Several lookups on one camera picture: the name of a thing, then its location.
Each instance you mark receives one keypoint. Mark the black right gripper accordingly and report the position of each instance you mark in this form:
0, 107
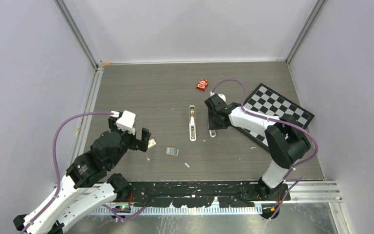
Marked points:
214, 126

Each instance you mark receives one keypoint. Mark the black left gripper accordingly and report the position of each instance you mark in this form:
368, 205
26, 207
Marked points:
142, 144

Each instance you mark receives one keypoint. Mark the white staple box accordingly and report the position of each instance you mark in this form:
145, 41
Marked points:
151, 143

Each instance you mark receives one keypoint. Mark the pink white stapler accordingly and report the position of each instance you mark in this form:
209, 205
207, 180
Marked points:
212, 133

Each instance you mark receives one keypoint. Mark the cream beige stapler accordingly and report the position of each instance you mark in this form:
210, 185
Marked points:
192, 125

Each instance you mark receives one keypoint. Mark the silver staple box tray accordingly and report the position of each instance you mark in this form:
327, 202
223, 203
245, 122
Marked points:
172, 151

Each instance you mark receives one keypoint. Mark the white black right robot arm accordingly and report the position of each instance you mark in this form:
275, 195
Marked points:
287, 142

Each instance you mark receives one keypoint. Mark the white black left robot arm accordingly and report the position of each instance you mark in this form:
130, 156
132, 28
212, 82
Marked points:
86, 170

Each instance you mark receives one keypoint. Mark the red toy car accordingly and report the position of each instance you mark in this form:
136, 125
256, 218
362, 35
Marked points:
202, 84

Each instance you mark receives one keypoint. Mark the black white chessboard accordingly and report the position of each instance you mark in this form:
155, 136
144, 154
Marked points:
266, 101

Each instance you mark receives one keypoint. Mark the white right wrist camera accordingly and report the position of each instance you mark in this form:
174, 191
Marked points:
221, 96

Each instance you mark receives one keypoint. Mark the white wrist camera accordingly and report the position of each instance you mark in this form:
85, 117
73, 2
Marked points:
125, 121
221, 96

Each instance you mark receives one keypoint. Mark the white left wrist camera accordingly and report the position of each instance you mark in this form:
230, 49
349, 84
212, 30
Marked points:
125, 121

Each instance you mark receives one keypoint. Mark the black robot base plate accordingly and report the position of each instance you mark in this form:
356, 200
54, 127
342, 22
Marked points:
195, 194

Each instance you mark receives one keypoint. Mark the aluminium slotted rail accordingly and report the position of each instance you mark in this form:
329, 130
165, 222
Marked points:
184, 210

